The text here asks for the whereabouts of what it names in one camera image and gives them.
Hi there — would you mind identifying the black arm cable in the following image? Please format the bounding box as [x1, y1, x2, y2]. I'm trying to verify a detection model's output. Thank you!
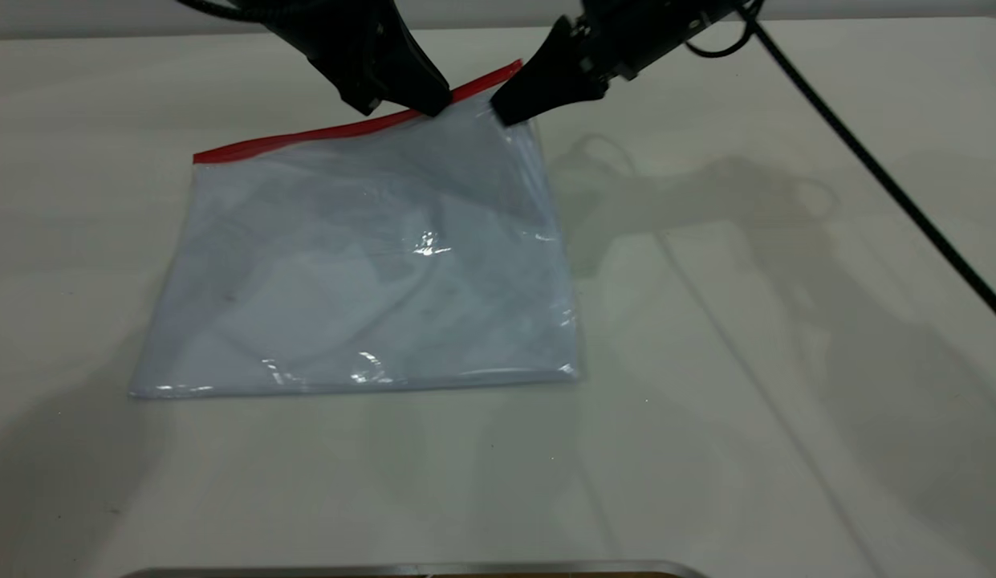
[175, 0, 262, 22]
[685, 0, 996, 332]

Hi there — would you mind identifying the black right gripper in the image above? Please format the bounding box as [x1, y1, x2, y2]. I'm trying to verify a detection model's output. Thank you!
[490, 0, 741, 128]

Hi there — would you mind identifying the silver metal bar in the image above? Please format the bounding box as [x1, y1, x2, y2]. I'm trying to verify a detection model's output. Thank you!
[120, 560, 711, 578]

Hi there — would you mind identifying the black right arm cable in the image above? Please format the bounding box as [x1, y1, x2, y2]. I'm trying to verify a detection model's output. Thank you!
[685, 0, 996, 332]

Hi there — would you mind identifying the clear plastic zip bag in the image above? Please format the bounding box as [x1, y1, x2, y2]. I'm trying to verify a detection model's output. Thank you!
[128, 59, 581, 400]

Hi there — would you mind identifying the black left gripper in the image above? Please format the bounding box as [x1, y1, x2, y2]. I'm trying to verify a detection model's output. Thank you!
[253, 0, 453, 119]

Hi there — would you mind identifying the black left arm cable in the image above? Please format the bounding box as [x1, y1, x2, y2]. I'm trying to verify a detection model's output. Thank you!
[175, 0, 262, 22]

